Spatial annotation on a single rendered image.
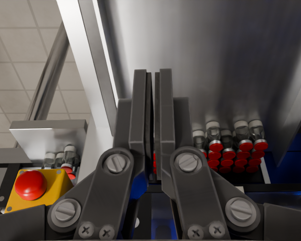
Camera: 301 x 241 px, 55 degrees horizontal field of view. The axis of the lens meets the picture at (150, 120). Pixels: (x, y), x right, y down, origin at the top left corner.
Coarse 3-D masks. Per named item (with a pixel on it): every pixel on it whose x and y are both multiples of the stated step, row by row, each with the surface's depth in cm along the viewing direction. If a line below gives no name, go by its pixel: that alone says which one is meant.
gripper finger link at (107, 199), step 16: (112, 160) 10; (128, 160) 10; (96, 176) 9; (112, 176) 9; (128, 176) 9; (96, 192) 9; (112, 192) 9; (128, 192) 9; (96, 208) 9; (112, 208) 8; (128, 208) 11; (80, 224) 8; (96, 224) 8; (112, 224) 8; (128, 224) 10
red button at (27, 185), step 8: (24, 176) 39; (32, 176) 39; (40, 176) 39; (16, 184) 39; (24, 184) 38; (32, 184) 38; (40, 184) 39; (16, 192) 38; (24, 192) 38; (32, 192) 38; (40, 192) 39
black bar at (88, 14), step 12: (84, 0) 29; (84, 12) 30; (84, 24) 31; (96, 24) 31; (96, 36) 33; (96, 48) 34; (96, 60) 35; (96, 72) 37; (108, 72) 37; (108, 84) 38; (108, 96) 40; (108, 108) 42; (108, 120) 44
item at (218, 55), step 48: (96, 0) 28; (144, 0) 31; (192, 0) 31; (240, 0) 31; (288, 0) 31; (144, 48) 36; (192, 48) 36; (240, 48) 36; (288, 48) 36; (192, 96) 42; (240, 96) 42; (288, 96) 42; (288, 144) 45
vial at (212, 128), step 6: (210, 126) 46; (216, 126) 46; (210, 132) 45; (216, 132) 45; (210, 138) 45; (216, 138) 44; (210, 144) 44; (216, 144) 44; (222, 144) 44; (210, 150) 45; (216, 150) 45
